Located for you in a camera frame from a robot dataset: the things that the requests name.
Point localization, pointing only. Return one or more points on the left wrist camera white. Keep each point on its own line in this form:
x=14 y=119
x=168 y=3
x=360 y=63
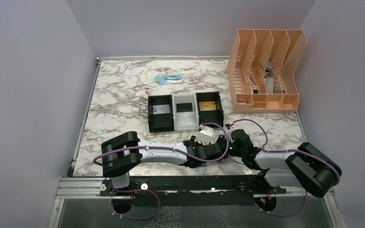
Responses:
x=205 y=135

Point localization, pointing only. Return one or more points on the gold card in right tray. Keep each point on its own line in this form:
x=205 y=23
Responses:
x=208 y=106

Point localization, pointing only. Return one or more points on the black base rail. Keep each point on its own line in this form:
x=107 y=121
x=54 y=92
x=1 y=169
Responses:
x=251 y=184

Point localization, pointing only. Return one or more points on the silver card in left tray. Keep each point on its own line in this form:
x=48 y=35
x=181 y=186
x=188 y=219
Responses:
x=160 y=109

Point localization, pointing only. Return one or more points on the black tray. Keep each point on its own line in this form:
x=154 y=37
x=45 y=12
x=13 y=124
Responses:
x=160 y=114
x=216 y=116

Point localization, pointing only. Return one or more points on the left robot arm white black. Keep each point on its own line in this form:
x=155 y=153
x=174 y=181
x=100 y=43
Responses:
x=122 y=153

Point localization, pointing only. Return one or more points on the white middle tray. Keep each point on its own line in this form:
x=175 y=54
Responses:
x=185 y=121

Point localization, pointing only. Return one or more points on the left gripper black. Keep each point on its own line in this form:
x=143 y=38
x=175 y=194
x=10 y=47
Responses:
x=192 y=139

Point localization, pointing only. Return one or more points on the orange plastic file organizer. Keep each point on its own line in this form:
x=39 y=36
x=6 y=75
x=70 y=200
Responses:
x=252 y=49

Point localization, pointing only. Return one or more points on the grey item in organizer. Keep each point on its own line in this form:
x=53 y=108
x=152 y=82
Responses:
x=269 y=85

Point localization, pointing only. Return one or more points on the black left tray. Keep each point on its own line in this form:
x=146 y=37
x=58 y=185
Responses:
x=160 y=114

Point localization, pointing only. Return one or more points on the black right tray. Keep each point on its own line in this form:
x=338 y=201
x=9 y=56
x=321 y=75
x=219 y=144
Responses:
x=216 y=116

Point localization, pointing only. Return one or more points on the black card in middle tray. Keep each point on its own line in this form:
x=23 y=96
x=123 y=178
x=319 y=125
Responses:
x=184 y=107

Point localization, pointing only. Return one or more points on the blue blister pack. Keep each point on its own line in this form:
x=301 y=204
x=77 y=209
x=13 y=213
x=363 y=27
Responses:
x=166 y=79

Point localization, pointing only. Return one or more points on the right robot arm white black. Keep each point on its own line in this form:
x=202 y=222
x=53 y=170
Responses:
x=304 y=167

